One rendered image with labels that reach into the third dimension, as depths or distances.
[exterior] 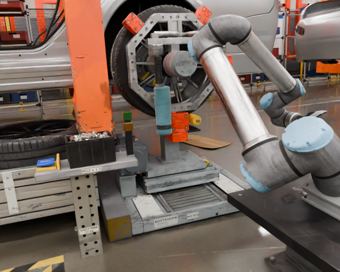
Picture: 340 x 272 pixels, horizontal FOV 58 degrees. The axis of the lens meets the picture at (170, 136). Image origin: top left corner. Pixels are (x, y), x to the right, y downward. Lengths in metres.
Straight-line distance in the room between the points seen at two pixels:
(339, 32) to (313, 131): 2.99
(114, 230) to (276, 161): 0.88
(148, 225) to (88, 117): 0.63
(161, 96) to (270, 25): 1.21
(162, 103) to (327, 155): 0.86
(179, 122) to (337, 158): 0.94
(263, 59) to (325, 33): 2.69
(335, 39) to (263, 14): 1.69
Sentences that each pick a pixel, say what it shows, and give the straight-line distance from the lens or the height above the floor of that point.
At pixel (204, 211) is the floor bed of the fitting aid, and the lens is 1.75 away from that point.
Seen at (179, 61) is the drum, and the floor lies 0.87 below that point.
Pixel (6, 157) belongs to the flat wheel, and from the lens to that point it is 1.80.
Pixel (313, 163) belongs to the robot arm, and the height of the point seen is 0.52.
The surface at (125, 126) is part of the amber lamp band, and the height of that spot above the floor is 0.59.
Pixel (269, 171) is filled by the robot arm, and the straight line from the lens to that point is 1.14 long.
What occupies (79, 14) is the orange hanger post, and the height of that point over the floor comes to 1.09.
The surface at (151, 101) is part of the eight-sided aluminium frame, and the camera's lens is 1.75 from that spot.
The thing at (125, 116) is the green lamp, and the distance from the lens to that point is 1.39.
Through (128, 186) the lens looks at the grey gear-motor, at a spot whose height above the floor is 0.15.
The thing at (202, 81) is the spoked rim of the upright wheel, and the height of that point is 0.74.
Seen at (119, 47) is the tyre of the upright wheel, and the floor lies 0.96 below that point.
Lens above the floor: 0.88
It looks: 14 degrees down
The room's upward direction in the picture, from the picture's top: 3 degrees counter-clockwise
